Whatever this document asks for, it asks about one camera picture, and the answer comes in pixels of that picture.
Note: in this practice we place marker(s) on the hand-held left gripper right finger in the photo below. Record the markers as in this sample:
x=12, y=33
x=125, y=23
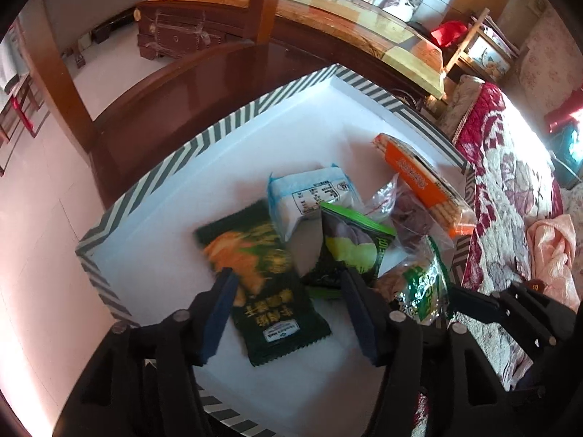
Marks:
x=360, y=318

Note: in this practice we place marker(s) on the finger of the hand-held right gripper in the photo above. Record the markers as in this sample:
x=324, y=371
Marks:
x=473, y=306
x=528, y=390

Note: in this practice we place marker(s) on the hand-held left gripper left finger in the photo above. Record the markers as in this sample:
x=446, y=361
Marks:
x=218, y=314

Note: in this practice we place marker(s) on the dark green orange snack packet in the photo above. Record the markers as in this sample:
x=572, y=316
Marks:
x=264, y=291

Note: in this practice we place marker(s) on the green clear snack packet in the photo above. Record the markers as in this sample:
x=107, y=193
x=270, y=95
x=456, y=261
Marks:
x=423, y=282

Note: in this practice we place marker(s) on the green purple snack packet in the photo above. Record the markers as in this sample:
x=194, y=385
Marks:
x=350, y=250

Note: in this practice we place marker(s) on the striped box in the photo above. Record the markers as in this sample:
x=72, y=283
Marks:
x=182, y=218

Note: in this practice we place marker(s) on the clear zip bag of nuts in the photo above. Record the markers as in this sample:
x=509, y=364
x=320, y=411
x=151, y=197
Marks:
x=401, y=218

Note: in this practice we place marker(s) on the light blue white snack packet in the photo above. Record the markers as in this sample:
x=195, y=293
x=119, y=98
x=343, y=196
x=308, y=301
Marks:
x=309, y=200

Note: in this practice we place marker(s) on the orange cracker package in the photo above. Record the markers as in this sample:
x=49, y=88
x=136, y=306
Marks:
x=419, y=177

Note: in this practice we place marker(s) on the pink quilt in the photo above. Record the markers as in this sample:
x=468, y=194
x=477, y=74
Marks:
x=553, y=246

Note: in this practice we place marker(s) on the floral blanket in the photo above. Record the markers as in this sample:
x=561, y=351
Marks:
x=505, y=177

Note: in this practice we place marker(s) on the red shiny bag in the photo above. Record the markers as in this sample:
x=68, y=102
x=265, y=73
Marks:
x=564, y=114

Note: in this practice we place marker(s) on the wooden chair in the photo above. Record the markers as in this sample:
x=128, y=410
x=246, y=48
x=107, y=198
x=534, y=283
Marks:
x=191, y=82

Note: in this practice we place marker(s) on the wooden framed picture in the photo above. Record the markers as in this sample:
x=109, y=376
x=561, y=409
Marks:
x=487, y=50

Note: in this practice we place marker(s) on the metal rack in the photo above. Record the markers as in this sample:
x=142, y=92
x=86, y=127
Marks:
x=22, y=123

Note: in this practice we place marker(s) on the brown leather case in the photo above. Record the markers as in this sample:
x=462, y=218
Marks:
x=177, y=32

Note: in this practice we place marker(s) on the white garment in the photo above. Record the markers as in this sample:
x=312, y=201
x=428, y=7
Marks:
x=8, y=66

